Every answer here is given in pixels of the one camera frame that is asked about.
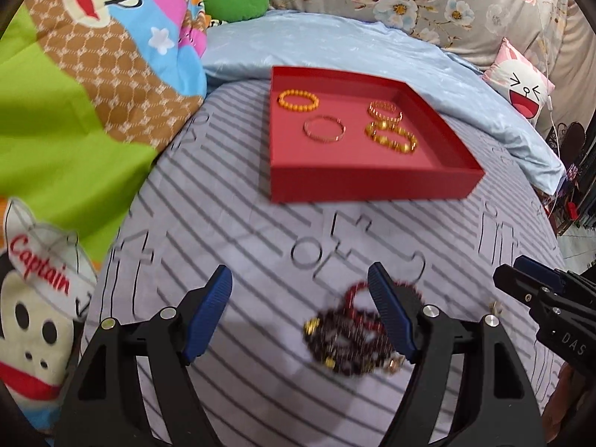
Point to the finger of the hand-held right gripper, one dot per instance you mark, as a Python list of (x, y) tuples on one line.
[(542, 271), (521, 286)]

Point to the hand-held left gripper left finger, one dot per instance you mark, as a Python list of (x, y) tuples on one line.
[(212, 309)]

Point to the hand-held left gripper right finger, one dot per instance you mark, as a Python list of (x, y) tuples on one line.
[(390, 309)]

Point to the red jewelry tray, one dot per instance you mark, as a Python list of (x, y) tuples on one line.
[(354, 181)]

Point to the small gold earring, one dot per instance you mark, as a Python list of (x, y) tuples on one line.
[(496, 308)]

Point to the grey striped bedsheet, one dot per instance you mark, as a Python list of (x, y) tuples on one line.
[(209, 223)]

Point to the black metal rack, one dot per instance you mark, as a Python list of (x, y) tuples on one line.
[(575, 137)]

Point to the thin gold bangle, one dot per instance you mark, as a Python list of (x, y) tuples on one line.
[(326, 141)]

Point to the pink rabbit cushion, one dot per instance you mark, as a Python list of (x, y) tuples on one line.
[(521, 88)]

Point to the cartoon monkey blanket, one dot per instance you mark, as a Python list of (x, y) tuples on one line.
[(70, 102)]

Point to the light blue quilt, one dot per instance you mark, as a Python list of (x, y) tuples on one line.
[(326, 42)]

